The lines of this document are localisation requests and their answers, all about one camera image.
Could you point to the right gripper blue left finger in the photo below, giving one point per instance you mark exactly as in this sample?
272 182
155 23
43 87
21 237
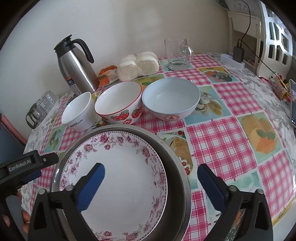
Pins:
87 186

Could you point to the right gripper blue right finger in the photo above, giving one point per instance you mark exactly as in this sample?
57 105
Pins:
214 186

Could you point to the floral round plate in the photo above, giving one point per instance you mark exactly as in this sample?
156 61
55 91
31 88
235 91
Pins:
132 196

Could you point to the stainless steel round tray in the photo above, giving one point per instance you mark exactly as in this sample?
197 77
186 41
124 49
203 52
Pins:
178 185

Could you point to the white MAX bowl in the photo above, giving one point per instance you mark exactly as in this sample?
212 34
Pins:
79 114

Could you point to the strawberry pattern bowl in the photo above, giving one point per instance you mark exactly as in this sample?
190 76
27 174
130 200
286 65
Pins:
121 103

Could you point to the glass cups tray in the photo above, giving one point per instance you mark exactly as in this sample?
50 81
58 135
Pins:
40 109

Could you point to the checkered patterned tablecloth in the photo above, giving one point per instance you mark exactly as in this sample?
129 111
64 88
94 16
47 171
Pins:
242 131

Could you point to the light blue bowl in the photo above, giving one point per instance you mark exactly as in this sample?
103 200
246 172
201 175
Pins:
171 99

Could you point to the stainless steel thermos jug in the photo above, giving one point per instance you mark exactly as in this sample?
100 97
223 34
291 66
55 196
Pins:
75 60

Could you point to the orange snack packet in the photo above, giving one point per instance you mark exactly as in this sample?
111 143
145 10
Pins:
107 75

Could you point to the colourful candy packet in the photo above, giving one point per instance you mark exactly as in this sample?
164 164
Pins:
278 89

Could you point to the bag of white buns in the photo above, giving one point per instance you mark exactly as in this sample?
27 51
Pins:
137 65

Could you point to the smartphone on stand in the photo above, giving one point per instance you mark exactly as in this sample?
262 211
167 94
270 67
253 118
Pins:
292 103

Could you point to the white power strip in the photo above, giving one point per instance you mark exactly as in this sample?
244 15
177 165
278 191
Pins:
227 59

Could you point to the black charger plug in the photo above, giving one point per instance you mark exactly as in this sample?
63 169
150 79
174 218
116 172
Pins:
238 52

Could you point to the clear glass mug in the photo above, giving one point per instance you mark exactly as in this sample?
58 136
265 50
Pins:
179 53

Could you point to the white lattice chair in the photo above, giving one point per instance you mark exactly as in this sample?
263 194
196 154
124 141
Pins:
277 45

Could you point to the white side shelf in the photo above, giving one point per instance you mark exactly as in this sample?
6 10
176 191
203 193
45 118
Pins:
238 25

